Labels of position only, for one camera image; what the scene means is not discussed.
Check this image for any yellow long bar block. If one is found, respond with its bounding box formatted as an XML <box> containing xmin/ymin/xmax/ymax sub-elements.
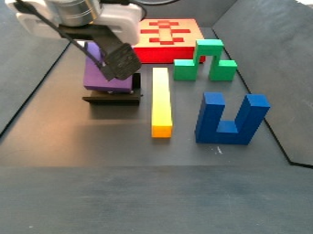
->
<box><xmin>151</xmin><ymin>68</ymin><xmax>172</xmax><ymax>138</ymax></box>

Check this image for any black fixture stand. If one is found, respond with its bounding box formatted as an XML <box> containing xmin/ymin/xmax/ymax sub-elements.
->
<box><xmin>81</xmin><ymin>73</ymin><xmax>141</xmax><ymax>105</ymax></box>

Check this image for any blue U-shaped block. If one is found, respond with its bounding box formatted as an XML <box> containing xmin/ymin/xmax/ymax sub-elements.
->
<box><xmin>193</xmin><ymin>92</ymin><xmax>270</xmax><ymax>145</ymax></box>

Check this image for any green stepped arch block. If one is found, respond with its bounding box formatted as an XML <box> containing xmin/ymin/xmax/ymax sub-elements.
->
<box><xmin>173</xmin><ymin>39</ymin><xmax>236</xmax><ymax>81</ymax></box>

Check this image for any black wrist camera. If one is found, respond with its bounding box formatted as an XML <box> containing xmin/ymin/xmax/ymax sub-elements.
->
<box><xmin>58</xmin><ymin>25</ymin><xmax>141</xmax><ymax>80</ymax></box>

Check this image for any purple U-shaped block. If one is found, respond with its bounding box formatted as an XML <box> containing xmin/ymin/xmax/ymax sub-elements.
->
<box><xmin>81</xmin><ymin>41</ymin><xmax>135</xmax><ymax>94</ymax></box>

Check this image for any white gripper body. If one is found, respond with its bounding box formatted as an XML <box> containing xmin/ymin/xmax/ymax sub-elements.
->
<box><xmin>5</xmin><ymin>0</ymin><xmax>143</xmax><ymax>46</ymax></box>

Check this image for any red board with cutouts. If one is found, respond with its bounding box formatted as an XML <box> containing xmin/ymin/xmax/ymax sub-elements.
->
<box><xmin>135</xmin><ymin>18</ymin><xmax>203</xmax><ymax>64</ymax></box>

